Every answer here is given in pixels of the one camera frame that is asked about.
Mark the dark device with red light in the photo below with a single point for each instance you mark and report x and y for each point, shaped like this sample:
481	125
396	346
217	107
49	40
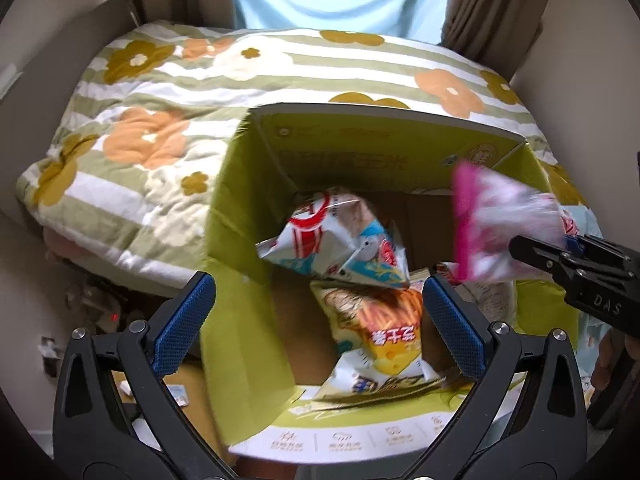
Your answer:
107	310

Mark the green cardboard box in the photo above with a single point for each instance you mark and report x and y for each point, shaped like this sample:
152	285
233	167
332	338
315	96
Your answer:
240	240

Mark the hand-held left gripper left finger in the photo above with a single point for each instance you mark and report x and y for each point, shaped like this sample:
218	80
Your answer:
185	310

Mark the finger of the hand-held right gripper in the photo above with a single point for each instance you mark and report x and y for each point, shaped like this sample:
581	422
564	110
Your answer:
535	252
607	252

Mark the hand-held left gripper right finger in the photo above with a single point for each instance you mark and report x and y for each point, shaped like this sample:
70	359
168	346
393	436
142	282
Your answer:
450	320

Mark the small white paper scrap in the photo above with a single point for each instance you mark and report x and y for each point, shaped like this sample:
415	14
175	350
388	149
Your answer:
178	395

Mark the pink white snack packet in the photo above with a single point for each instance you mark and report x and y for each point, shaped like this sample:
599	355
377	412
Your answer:
480	230

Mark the yellow fries snack bag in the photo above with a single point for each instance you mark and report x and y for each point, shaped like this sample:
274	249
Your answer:
380	330

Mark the white red blue snack bag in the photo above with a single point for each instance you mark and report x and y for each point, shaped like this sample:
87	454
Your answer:
320	240

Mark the green striped floral quilt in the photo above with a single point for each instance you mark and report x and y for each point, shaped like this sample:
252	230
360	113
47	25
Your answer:
150	135

